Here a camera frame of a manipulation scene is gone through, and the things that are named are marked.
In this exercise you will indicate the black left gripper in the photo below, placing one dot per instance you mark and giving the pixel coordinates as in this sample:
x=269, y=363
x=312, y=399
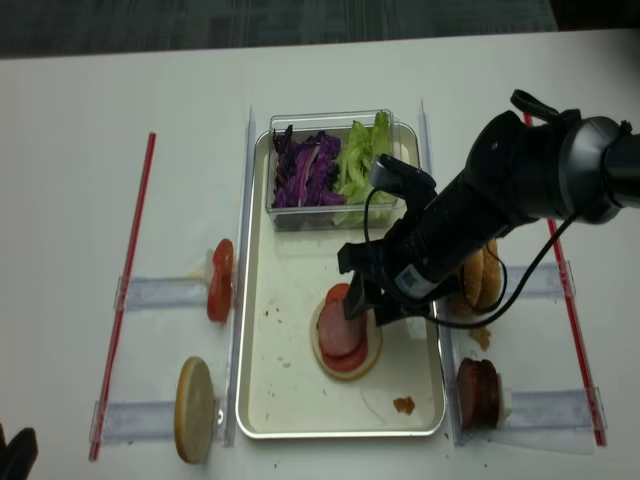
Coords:
x=18, y=455

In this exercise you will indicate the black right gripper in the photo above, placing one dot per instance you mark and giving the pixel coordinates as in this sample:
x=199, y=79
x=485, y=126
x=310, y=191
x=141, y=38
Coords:
x=375, y=265

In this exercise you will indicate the pink ham slice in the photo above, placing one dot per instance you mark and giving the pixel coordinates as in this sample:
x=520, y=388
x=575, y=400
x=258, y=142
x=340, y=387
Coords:
x=337, y=335

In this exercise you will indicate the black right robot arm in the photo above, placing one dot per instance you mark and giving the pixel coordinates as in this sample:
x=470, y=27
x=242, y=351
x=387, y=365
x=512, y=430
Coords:
x=529, y=163

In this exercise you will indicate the green lettuce leaves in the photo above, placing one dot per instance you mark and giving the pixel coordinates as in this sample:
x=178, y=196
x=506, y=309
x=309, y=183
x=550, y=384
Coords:
x=356, y=158

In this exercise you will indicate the upright meat patties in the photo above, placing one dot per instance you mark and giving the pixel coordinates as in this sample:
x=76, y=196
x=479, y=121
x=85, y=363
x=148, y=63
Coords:
x=479, y=394

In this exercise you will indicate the upright tomato slices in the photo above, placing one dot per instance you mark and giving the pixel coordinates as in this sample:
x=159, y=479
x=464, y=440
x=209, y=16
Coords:
x=220, y=288

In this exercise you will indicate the bottom bun on tray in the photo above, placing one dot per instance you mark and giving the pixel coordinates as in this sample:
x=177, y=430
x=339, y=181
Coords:
x=368, y=352

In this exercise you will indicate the silver metal tray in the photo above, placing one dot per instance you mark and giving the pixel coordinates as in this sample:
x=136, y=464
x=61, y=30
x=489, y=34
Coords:
x=282, y=391

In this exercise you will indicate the brown crumb on tray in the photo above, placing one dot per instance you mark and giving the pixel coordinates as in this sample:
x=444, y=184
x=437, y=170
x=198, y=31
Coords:
x=404, y=405

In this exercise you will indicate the sesame bun front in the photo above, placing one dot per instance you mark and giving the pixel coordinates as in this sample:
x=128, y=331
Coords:
x=470, y=283

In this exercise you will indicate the sesame bun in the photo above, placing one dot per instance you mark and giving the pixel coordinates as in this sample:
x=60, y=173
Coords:
x=470, y=283
x=491, y=278

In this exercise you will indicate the brown crumb on table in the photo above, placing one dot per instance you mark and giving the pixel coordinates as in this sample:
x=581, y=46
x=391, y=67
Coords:
x=482, y=336

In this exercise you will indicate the sesame bun rear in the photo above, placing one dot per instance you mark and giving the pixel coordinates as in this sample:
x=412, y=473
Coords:
x=491, y=278

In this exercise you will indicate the purple cabbage leaves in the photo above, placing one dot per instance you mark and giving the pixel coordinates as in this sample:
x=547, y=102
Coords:
x=306, y=172

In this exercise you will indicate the clear plastic salad container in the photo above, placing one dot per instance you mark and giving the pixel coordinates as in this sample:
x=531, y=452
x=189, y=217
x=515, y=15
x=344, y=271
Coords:
x=305, y=125

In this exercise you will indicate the upright pale bun half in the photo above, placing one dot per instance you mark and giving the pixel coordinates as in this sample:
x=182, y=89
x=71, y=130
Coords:
x=194, y=411

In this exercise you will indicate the right red strip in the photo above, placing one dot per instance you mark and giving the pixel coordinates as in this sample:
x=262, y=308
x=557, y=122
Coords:
x=575, y=330

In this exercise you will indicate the red strip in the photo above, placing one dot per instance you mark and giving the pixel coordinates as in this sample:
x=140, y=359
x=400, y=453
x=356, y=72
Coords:
x=102, y=403
x=575, y=330

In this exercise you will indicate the left red strip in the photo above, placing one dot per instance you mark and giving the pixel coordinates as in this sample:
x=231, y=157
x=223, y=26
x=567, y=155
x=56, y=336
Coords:
x=102, y=403

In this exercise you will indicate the right long clear rail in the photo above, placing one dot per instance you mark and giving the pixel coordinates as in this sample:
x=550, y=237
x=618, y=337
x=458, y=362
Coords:
x=437, y=242

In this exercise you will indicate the long clear rail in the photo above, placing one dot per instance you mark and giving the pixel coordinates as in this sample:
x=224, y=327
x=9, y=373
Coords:
x=230, y=422
x=437, y=242

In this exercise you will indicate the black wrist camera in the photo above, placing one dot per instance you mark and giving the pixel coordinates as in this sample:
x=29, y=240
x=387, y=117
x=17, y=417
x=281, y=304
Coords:
x=399, y=179

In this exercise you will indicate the left lower clear rail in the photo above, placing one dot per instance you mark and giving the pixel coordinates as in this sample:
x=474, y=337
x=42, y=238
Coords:
x=124, y=422

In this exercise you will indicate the left long clear rail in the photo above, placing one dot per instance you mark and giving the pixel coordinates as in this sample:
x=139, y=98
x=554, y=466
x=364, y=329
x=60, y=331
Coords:
x=230, y=422

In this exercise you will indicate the right upper clear rail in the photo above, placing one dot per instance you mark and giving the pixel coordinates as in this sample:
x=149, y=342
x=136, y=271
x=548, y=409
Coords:
x=550, y=280

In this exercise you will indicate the left upper clear rail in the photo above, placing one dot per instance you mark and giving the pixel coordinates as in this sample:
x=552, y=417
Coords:
x=140, y=293

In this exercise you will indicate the right lower clear rail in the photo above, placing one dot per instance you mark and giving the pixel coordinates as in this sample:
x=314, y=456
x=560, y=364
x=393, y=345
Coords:
x=575, y=409

